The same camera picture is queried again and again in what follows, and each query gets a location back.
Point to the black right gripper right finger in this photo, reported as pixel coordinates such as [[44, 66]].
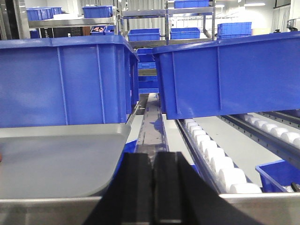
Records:
[[182, 197]]

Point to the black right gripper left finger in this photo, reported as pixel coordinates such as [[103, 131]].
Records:
[[128, 199]]

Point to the blue bin shelf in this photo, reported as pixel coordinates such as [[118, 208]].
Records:
[[42, 13], [97, 11]]

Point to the blue bin top shelf left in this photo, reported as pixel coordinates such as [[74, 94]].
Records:
[[42, 13]]

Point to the white roller track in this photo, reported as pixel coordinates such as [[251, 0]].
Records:
[[280, 139], [212, 163]]

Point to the grey metal tray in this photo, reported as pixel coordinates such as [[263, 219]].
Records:
[[59, 161]]

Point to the blue bin lower right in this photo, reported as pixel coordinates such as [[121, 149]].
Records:
[[278, 176]]

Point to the large blue bin left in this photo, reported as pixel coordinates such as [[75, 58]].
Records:
[[67, 81]]

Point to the large blue bin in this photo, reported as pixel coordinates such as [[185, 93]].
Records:
[[67, 81], [230, 76]]

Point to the large blue bin right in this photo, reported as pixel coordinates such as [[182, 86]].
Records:
[[230, 76]]

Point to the blue background bin right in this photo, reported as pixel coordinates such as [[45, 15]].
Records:
[[185, 33]]

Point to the blue background bin centre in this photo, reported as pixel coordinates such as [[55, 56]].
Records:
[[144, 34]]

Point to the blue background bin stacked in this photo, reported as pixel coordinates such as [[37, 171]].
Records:
[[233, 30]]

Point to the background steel shelving rack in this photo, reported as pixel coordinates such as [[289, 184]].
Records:
[[120, 20]]

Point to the dark centre rail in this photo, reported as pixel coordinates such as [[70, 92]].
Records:
[[152, 136]]

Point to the steel shelf front rail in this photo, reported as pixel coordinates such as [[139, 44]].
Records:
[[267, 208]]

